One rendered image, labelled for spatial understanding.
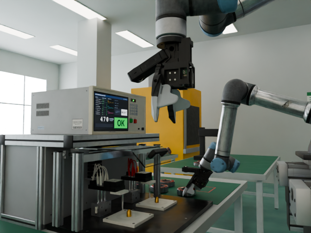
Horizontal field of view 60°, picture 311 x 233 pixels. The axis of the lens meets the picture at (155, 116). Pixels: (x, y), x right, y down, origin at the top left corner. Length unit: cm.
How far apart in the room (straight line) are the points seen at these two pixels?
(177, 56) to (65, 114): 72
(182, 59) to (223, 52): 606
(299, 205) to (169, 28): 53
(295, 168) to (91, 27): 487
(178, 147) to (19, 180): 378
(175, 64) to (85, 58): 494
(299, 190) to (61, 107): 97
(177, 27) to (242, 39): 604
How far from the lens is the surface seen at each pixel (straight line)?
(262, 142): 631
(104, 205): 124
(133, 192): 141
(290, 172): 127
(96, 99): 117
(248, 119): 634
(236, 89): 139
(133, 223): 110
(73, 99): 122
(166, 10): 67
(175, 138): 483
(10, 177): 133
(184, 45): 65
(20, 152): 127
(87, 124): 116
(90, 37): 556
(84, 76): 546
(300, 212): 78
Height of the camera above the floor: 114
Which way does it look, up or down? 3 degrees up
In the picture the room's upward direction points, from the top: straight up
